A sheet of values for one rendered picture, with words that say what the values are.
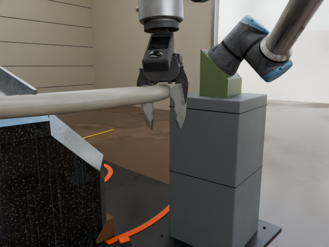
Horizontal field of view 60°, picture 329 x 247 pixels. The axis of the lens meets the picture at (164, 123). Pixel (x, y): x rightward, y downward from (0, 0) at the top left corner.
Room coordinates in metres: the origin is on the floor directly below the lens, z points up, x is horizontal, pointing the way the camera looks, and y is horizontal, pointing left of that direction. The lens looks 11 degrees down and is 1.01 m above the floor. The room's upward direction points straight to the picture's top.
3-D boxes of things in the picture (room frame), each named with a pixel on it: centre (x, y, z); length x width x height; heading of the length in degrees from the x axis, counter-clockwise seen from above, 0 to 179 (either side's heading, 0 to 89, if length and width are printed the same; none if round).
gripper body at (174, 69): (0.61, 0.00, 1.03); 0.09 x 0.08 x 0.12; 171
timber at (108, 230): (1.60, 0.44, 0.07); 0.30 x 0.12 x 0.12; 43
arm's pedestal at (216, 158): (1.58, -0.31, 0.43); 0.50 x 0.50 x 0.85; 53
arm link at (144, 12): (0.61, 0.01, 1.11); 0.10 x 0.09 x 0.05; 81
